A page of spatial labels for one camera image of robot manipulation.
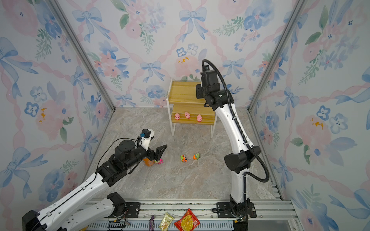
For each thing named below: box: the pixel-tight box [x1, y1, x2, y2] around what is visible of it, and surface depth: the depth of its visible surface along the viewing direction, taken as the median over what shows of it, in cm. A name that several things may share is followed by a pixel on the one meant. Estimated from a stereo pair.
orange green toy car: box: [180, 154, 188, 163], surface depth 92 cm
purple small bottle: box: [148, 215, 155, 231], surface depth 72 cm
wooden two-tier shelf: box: [166, 77, 218, 139], surface depth 90 cm
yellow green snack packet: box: [158, 211, 175, 231], surface depth 71 cm
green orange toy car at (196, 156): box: [192, 153, 201, 160], surface depth 92 cm
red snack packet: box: [173, 207, 201, 231], surface depth 71 cm
